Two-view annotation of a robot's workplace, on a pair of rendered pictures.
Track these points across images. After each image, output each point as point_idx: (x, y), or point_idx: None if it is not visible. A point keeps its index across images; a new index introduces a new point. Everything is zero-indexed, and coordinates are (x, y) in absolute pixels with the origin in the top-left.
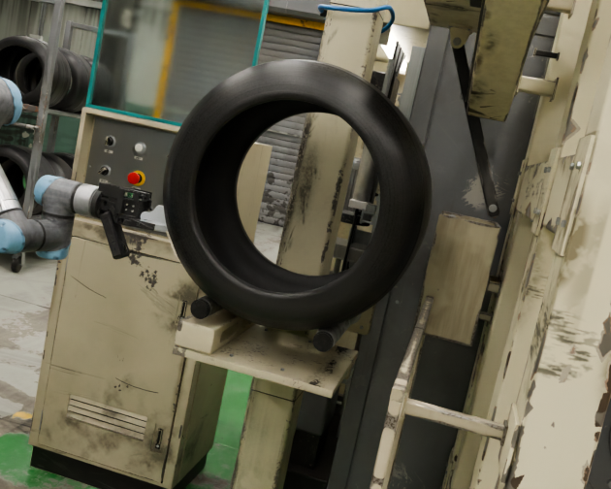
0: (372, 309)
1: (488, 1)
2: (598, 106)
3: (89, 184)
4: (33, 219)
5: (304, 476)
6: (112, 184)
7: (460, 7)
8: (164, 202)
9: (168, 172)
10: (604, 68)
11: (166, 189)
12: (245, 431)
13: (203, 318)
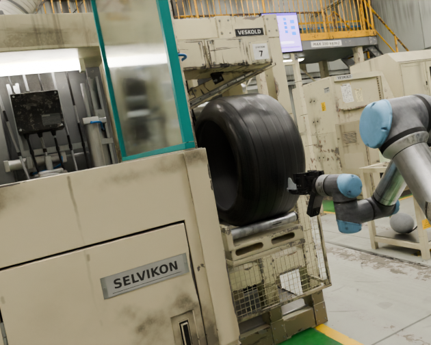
0: None
1: (249, 79)
2: (287, 108)
3: (326, 174)
4: (366, 198)
5: None
6: (315, 171)
7: (204, 72)
8: (304, 168)
9: (303, 151)
10: (281, 100)
11: (304, 161)
12: None
13: (286, 227)
